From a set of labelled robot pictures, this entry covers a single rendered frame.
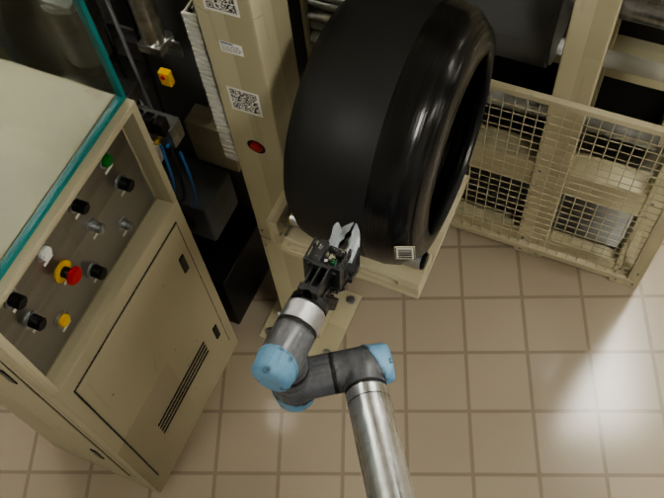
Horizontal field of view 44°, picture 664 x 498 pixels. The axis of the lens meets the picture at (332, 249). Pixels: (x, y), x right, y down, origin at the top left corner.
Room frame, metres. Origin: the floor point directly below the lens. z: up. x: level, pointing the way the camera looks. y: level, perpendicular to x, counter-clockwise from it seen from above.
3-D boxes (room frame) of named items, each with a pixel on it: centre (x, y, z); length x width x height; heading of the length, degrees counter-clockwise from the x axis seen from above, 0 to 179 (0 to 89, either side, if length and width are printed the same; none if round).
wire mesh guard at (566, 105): (1.26, -0.49, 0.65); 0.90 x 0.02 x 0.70; 59
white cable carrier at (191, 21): (1.22, 0.19, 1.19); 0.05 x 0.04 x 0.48; 149
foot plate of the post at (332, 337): (1.20, 0.10, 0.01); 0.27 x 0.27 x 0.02; 59
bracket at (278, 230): (1.18, 0.03, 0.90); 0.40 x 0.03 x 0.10; 149
